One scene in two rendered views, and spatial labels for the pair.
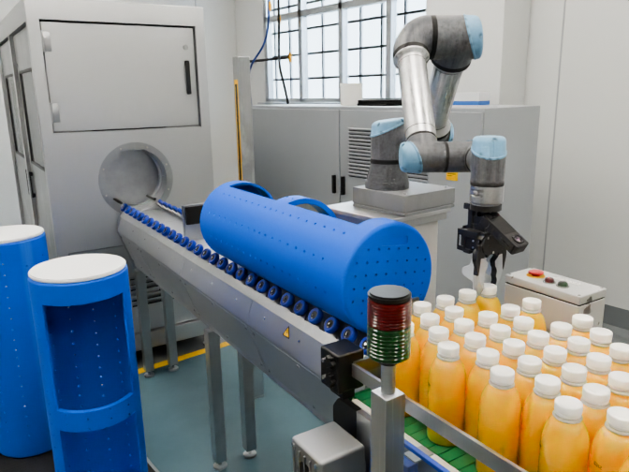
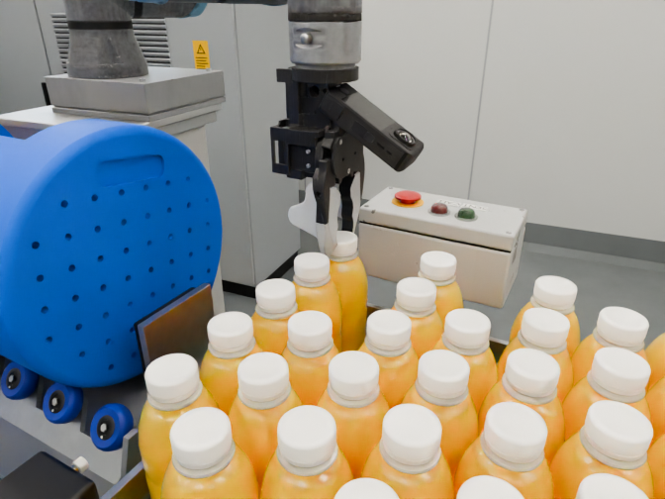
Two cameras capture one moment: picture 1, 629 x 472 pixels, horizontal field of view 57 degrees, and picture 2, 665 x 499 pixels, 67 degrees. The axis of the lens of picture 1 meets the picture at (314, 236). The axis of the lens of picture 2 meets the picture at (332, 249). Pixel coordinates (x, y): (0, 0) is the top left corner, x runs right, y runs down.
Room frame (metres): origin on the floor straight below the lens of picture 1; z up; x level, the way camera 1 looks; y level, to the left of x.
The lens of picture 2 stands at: (0.81, -0.13, 1.34)
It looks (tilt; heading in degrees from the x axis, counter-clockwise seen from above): 26 degrees down; 331
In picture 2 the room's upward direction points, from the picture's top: straight up
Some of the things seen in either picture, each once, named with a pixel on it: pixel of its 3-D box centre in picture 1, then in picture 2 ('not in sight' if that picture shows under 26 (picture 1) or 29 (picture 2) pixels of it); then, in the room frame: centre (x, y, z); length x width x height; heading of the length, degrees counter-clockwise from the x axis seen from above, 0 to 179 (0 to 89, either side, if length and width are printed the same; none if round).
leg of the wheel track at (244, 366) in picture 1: (246, 390); not in sight; (2.23, 0.30, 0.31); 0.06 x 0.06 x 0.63; 32
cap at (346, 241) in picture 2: (488, 288); (340, 243); (1.29, -0.41, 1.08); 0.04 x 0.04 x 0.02
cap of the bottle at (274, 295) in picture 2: (445, 301); (275, 295); (1.22, -0.29, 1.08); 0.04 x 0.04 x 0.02
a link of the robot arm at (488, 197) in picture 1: (485, 195); (324, 46); (1.31, -0.39, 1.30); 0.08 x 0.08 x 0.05
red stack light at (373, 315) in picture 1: (388, 310); not in sight; (0.79, -0.11, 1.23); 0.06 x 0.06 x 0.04
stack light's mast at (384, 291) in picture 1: (388, 342); not in sight; (0.79, -0.11, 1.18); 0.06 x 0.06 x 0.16
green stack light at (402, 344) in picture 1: (388, 339); not in sight; (0.79, -0.11, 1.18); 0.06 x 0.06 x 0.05
